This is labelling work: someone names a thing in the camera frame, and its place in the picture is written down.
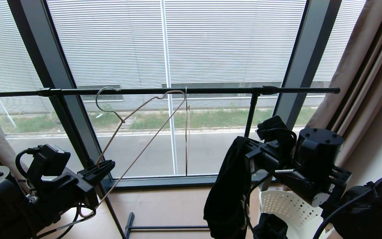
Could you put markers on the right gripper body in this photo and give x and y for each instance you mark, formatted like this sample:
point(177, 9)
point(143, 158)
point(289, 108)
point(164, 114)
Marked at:
point(277, 162)

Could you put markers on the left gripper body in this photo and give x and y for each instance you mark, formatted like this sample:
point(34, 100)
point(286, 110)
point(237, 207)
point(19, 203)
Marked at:
point(65, 196)

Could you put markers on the black shorts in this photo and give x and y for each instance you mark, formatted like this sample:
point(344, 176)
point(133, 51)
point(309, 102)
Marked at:
point(227, 192)

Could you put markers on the pink clothes hanger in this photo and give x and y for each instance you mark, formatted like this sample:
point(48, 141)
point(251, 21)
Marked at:
point(123, 120)
point(186, 139)

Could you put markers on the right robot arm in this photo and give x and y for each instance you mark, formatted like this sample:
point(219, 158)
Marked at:
point(317, 149)

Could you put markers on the white laundry basket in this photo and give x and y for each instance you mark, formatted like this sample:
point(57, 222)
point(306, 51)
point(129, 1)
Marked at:
point(287, 205)

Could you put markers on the heap of clothes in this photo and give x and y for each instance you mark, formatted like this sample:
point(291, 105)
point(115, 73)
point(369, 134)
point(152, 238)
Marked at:
point(270, 229)

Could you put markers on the black clothes rack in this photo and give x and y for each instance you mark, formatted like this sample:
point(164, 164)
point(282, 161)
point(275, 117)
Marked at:
point(211, 90)

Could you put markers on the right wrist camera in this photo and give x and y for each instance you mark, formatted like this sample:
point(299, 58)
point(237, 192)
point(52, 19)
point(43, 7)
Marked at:
point(270, 124)

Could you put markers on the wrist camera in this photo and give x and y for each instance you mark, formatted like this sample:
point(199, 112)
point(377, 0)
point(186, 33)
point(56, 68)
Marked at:
point(51, 157)
point(270, 124)

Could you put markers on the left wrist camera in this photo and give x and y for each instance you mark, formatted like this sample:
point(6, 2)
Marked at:
point(51, 157)

